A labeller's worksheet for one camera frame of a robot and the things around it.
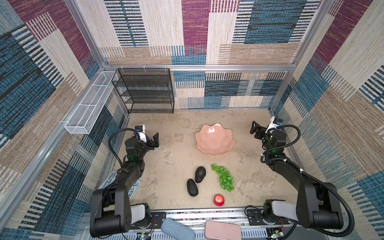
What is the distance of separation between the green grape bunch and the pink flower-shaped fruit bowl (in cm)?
12

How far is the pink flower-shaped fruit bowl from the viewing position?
3.24 ft

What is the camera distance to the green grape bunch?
2.67 ft
